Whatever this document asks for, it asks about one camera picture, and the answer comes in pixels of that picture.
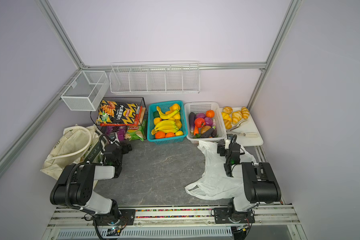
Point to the black wire wooden shelf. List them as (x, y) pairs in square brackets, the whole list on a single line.
[(135, 100)]

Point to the teal plastic fruit basket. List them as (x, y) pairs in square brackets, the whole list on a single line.
[(154, 119)]

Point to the white tray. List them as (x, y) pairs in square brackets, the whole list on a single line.
[(245, 126)]

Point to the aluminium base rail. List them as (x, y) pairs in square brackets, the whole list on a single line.
[(175, 223)]

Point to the croissant right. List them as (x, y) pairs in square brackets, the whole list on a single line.
[(245, 113)]

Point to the yellow banana bunch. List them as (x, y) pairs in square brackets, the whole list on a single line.
[(166, 126)]

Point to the white plastic vegetable basket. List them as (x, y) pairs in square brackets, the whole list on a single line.
[(214, 130)]

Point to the orange tangerine in white basket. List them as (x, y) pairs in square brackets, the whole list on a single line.
[(210, 114)]

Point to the purple snack bag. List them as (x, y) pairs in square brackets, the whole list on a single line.
[(116, 132)]

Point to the black yellow chips bag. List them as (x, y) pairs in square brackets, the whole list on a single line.
[(113, 113)]

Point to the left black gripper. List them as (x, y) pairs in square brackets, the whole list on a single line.
[(123, 147)]

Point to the white mesh wall basket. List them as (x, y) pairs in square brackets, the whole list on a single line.
[(86, 91)]

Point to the cream canvas tote bag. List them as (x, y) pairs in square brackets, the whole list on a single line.
[(78, 144)]

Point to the red tomato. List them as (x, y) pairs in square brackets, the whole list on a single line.
[(199, 122)]

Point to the croissant middle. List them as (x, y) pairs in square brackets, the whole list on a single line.
[(236, 117)]

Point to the green chips bag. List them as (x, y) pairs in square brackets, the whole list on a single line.
[(135, 133)]

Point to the white wire wall rack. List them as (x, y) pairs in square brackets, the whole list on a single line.
[(155, 77)]

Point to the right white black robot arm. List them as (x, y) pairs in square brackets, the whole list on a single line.
[(259, 183)]

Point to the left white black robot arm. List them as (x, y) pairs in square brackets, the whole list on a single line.
[(75, 187)]

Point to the white plastic grocery bag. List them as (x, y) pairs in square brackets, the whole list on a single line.
[(214, 183)]

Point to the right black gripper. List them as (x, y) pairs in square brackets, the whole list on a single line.
[(225, 147)]

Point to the dark purple eggplant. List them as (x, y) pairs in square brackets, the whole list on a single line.
[(192, 118)]

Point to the single yellow banana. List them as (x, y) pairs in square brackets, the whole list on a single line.
[(166, 116)]

